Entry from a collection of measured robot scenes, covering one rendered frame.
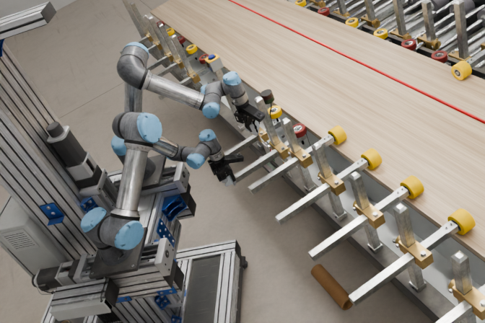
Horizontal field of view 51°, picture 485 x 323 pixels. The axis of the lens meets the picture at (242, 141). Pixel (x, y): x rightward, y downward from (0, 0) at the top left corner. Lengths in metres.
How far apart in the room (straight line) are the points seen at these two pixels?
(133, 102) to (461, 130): 1.49
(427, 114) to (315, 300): 1.23
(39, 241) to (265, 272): 1.40
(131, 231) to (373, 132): 1.20
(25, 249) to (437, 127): 1.94
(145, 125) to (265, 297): 1.52
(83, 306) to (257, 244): 1.42
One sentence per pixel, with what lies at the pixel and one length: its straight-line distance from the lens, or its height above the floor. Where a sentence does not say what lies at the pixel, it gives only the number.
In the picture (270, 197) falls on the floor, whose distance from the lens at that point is 3.65.
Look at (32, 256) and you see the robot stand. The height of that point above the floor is 1.03.
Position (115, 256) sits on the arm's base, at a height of 1.08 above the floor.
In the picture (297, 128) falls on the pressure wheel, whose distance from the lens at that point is 2.63.
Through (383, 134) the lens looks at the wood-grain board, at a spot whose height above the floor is 0.90.
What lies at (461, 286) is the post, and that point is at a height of 1.01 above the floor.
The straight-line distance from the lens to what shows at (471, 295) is 1.79.
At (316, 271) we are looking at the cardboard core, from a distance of 3.05.
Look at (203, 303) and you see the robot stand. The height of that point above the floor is 0.21.
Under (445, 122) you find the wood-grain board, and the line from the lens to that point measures 2.47.
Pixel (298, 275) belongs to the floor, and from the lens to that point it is 3.16.
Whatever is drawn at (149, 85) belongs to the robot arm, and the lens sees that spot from 2.24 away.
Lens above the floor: 2.48
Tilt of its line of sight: 36 degrees down
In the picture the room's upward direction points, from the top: 24 degrees counter-clockwise
